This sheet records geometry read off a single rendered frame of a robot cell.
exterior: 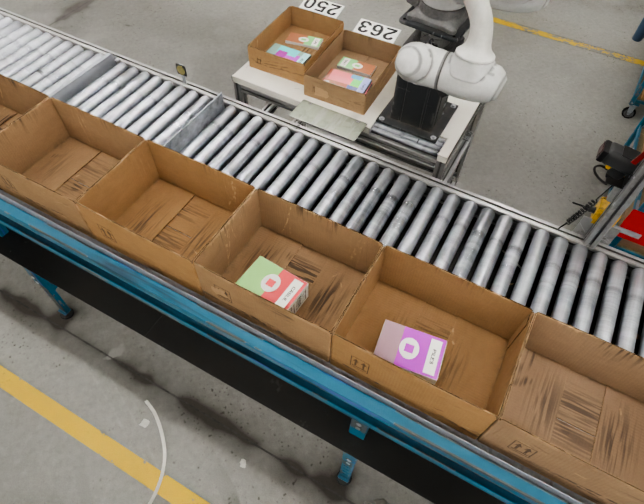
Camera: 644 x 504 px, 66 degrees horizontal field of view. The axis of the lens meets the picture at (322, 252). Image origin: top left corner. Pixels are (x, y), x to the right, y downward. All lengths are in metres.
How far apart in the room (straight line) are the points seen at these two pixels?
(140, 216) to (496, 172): 2.14
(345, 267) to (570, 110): 2.60
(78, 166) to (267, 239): 0.70
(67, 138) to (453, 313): 1.40
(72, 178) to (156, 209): 0.32
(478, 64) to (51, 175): 1.34
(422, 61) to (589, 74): 2.86
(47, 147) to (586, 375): 1.76
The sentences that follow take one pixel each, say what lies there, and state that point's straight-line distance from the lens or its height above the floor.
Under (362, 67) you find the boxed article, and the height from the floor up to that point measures 0.77.
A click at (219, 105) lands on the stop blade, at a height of 0.77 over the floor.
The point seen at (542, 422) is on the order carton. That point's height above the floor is 0.89.
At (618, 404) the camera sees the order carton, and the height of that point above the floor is 0.89.
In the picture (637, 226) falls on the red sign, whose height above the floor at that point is 0.86.
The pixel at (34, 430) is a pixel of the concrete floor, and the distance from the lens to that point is 2.42.
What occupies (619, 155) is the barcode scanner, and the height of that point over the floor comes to 1.09.
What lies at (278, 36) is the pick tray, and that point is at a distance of 2.54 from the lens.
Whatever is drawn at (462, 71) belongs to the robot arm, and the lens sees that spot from 1.39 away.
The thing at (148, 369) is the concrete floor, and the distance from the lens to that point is 2.34.
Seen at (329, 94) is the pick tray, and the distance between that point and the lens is 2.12.
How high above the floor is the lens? 2.07
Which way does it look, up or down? 55 degrees down
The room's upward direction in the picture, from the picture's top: 3 degrees clockwise
